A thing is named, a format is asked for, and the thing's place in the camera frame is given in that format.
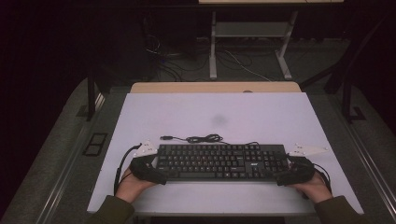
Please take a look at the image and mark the black metal stand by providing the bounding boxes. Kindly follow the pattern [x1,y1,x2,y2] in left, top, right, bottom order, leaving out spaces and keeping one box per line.
[86,71,111,121]
[300,12,393,124]

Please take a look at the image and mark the person's right hand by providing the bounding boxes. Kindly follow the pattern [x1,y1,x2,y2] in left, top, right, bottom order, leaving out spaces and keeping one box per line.
[288,171,333,204]

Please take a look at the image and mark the black floor outlet plate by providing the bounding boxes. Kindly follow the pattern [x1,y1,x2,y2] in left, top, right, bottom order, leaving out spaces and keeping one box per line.
[82,133,108,157]

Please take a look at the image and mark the light desk top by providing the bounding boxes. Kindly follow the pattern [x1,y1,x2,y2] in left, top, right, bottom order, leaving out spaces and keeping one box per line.
[198,0,345,5]

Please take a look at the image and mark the white metal desk frame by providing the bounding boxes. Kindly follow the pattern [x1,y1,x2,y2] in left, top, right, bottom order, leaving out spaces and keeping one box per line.
[208,11,299,80]

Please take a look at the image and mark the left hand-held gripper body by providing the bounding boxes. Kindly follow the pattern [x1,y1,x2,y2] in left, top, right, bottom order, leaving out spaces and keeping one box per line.
[129,139,159,181]

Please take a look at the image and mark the black keyboard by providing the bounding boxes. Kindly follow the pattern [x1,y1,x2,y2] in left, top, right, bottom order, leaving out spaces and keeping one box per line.
[155,143,289,183]

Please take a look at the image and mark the white floor cable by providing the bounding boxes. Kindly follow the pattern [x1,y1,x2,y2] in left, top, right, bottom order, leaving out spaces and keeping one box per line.
[223,49,272,82]

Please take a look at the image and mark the black floor cables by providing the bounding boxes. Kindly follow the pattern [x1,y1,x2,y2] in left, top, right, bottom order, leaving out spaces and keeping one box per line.
[144,34,250,82]

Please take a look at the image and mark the person's left hand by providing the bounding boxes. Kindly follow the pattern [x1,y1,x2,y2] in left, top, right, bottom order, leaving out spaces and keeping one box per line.
[115,167,157,203]

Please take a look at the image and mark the white board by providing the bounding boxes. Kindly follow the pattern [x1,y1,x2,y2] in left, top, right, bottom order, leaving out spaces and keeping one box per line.
[87,91,364,217]

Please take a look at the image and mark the metal floor rail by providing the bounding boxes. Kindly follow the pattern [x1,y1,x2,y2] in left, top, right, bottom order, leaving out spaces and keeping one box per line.
[36,92,106,224]
[330,99,396,216]

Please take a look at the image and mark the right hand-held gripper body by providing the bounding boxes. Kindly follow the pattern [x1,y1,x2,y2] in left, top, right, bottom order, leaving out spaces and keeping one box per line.
[287,143,329,185]

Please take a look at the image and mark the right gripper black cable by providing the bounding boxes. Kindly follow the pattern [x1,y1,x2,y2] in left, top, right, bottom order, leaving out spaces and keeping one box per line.
[312,162,332,194]

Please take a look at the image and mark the wooden table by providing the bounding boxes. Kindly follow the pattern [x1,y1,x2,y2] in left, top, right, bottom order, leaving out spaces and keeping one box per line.
[130,81,303,94]

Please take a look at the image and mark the black keyboard cable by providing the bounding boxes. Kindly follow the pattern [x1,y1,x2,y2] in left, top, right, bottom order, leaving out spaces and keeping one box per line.
[160,133,260,147]

